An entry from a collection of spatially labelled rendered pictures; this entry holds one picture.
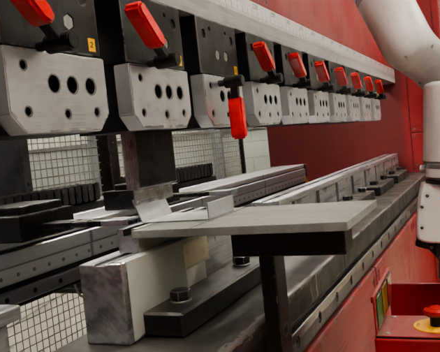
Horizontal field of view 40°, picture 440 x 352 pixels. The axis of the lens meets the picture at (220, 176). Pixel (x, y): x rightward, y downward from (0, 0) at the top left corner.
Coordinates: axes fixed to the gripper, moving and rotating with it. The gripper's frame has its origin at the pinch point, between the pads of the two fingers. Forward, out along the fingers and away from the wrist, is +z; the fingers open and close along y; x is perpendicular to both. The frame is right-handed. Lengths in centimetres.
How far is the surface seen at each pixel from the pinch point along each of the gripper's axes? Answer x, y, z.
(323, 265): -7.9, -19.5, -1.5
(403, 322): -8.3, -6.5, 6.8
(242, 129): -19.8, -29.0, -24.6
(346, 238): -36.3, -10.1, -11.8
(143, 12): -46, -31, -38
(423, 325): -9.9, -3.3, 6.4
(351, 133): 181, -48, -20
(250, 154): 672, -274, 16
